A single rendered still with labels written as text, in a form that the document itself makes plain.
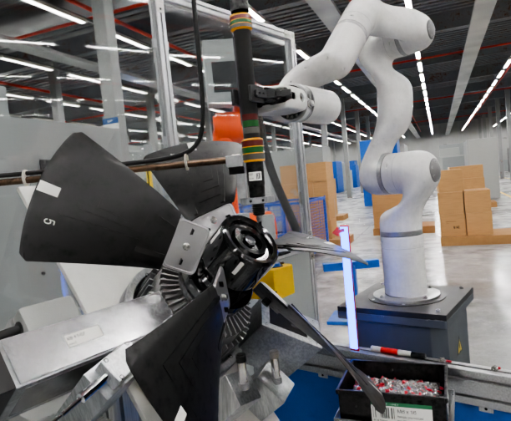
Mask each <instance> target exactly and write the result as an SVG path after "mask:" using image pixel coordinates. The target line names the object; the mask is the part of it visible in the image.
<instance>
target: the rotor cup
mask: <svg viewBox="0 0 511 421"><path fill-rule="evenodd" d="M218 230H220V233H219V235H218V236H217V237H216V238H215V239H214V241H213V242H212V243H211V244H210V241H211V240H212V238H213V237H214V236H215V234H216V233H217V232H218ZM246 236H251V237H253V238H254V239H255V244H254V245H250V244H249V243H247V242H246V240H245V237H246ZM277 258H278V248H277V245H276V242H275V241H274V239H273V237H272V236H271V234H270V233H269V232H268V231H267V230H266V229H265V228H264V227H263V226H262V225H260V224H259V223H258V222H256V221H254V220H252V219H251V218H248V217H246V216H239V215H233V216H228V217H227V218H225V219H224V220H223V221H222V222H221V224H220V225H219V227H218V228H217V229H216V231H215V232H214V234H213V235H212V236H211V238H210V239H209V240H208V241H207V242H206V244H205V249H204V250H203V253H202V256H201V258H200V262H199V264H198V266H197V269H196V271H195V273H194V275H193V276H191V275H189V274H185V273H183V278H184V281H185V285H186V286H187V287H188V289H189V291H190V292H191V294H192V295H193V296H194V297H197V296H199V294H201V293H202V292H203V291H204V290H206V289H207V288H208V287H210V284H211V283H212V280H213V277H214V275H215V271H216V269H217V266H218V264H220V266H222V267H223V269H224V273H225V280H226V285H227V289H228V293H229V298H230V308H229V312H228V313H235V312H239V311H240V310H242V309H243V308H244V307H245V306H246V305H247V304H248V302H249V301H250V300H251V297H252V293H253V291H252V290H253V287H254V286H255V285H256V284H257V283H258V281H259V280H260V279H261V278H262V277H263V276H264V275H265V274H266V273H267V272H268V271H269V270H270V269H271V268H272V267H273V266H274V265H275V263H276V261H277ZM240 262H242V263H244V266H243V267H242V268H241V269H240V270H239V271H238V272H237V273H236V274H235V275H234V274H233V273H232V272H233V271H234V270H235V268H236V267H237V266H238V265H239V264H240Z"/></svg>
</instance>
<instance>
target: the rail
mask: <svg viewBox="0 0 511 421"><path fill-rule="evenodd" d="M332 344H333V345H334V346H335V347H336V348H337V349H338V350H339V351H340V352H341V353H342V354H343V355H344V356H345V357H346V358H347V360H348V361H349V362H350V360H351V359H356V360H372V361H387V362H402V363H431V364H447V365H448V389H453V390H454V391H455V402H460V403H466V404H471V405H475V406H479V407H484V408H491V409H495V410H499V411H504V412H508V413H511V370H508V369H502V368H501V369H499V370H498V371H497V372H494V371H492V370H491V367H486V366H481V365H476V364H470V363H460V362H454V361H452V362H451V363H446V362H444V363H440V359H438V358H428V357H427V358H426V359H425V360H424V359H419V358H412V357H404V356H399V355H393V354H388V353H379V352H373V351H371V349H370V348H368V347H359V350H360V351H354V350H351V348H350V345H346V344H341V343H335V342H332ZM321 347H322V349H321V350H320V351H319V352H318V353H316V354H315V355H314V356H313V357H311V358H310V359H309V360H308V361H307V362H305V363H304V364H303V365H302V366H301V367H299V368H298V369H301V370H306V371H309V372H314V373H321V374H325V375H330V376H334V377H338V378H342V376H343V374H344V372H345V371H346V367H345V366H344V365H343V364H342V362H341V361H340V360H339V359H338V358H337V357H336V356H335V355H333V354H332V353H330V352H329V351H327V350H326V349H325V348H324V347H323V346H321Z"/></svg>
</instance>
